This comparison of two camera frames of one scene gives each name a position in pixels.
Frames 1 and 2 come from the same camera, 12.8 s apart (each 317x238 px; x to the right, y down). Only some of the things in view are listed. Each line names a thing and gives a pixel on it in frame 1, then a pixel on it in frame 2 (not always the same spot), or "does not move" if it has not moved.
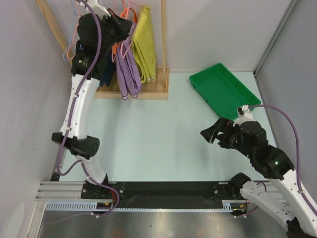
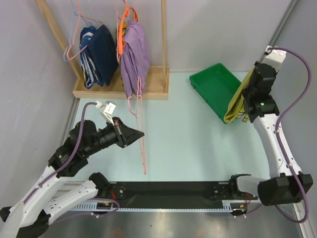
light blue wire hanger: x=74 y=13 does not move
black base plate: x=161 y=195 does not move
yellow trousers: x=143 y=45 → x=237 y=105
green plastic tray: x=221 y=88 does not move
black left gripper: x=122 y=25 → x=123 y=132
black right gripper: x=223 y=125 → x=255 y=63
